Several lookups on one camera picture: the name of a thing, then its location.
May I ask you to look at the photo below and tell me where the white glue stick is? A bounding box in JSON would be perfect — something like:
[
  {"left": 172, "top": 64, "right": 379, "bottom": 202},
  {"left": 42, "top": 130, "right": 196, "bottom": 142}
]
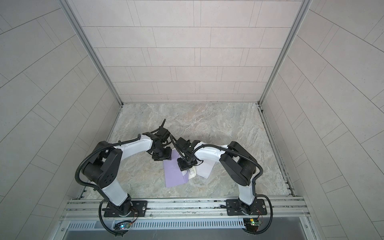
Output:
[{"left": 182, "top": 166, "right": 197, "bottom": 179}]

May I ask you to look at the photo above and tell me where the purple envelope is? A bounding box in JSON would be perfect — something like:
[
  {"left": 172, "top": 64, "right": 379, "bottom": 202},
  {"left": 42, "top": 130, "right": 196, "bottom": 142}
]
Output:
[{"left": 163, "top": 149, "right": 189, "bottom": 188}]

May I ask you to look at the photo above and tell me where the cream envelope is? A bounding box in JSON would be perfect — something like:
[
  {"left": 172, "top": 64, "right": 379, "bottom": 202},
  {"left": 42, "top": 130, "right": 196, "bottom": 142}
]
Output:
[{"left": 188, "top": 166, "right": 197, "bottom": 180}]

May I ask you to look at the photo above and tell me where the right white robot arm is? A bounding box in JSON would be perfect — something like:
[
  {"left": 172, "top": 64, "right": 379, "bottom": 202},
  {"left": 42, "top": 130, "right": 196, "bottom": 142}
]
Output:
[{"left": 172, "top": 138, "right": 264, "bottom": 215}]

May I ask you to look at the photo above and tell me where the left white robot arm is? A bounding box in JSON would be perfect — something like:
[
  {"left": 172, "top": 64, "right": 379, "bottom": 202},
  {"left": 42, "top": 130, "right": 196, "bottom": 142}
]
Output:
[{"left": 75, "top": 127, "right": 172, "bottom": 216}]

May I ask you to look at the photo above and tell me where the white paper sheet underneath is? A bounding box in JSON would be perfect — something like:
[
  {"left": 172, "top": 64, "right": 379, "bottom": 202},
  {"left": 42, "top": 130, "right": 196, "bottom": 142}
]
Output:
[{"left": 194, "top": 147, "right": 219, "bottom": 179}]

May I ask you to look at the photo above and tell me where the left circuit board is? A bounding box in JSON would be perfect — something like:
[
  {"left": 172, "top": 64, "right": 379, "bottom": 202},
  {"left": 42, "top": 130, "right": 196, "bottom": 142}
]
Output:
[{"left": 114, "top": 221, "right": 132, "bottom": 231}]

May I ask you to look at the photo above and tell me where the circuit board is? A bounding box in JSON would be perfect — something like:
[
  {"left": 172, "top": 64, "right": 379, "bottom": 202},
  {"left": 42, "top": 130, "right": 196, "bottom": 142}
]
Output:
[
  {"left": 114, "top": 221, "right": 132, "bottom": 231},
  {"left": 243, "top": 219, "right": 263, "bottom": 232}
]

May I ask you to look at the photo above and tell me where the right circuit board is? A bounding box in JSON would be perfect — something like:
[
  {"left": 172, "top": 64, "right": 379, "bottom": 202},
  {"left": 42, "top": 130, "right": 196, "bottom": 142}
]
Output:
[{"left": 243, "top": 219, "right": 263, "bottom": 232}]

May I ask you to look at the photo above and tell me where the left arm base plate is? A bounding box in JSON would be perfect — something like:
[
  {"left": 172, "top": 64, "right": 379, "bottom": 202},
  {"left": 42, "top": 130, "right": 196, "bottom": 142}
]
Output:
[{"left": 102, "top": 201, "right": 148, "bottom": 218}]

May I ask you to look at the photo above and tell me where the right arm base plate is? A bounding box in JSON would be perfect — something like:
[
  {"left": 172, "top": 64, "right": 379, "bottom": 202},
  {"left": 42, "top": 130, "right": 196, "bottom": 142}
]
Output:
[{"left": 221, "top": 199, "right": 268, "bottom": 216}]

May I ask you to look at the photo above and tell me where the left black corrugated cable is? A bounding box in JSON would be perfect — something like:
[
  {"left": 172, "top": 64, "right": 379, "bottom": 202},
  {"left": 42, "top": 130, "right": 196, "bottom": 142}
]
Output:
[{"left": 74, "top": 118, "right": 167, "bottom": 236}]

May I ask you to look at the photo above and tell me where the black corrugated cable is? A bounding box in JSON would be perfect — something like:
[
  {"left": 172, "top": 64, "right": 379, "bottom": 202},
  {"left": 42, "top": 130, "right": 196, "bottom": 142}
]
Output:
[
  {"left": 169, "top": 133, "right": 274, "bottom": 235},
  {"left": 74, "top": 118, "right": 167, "bottom": 236}
]

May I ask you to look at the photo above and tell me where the aluminium rail frame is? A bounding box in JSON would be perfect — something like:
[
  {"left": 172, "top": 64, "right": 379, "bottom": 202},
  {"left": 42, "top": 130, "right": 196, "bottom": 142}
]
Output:
[{"left": 54, "top": 196, "right": 318, "bottom": 240}]

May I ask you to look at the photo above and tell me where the right black corrugated cable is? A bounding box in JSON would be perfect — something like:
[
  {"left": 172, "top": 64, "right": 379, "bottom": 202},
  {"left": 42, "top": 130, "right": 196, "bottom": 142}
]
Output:
[{"left": 169, "top": 133, "right": 274, "bottom": 235}]

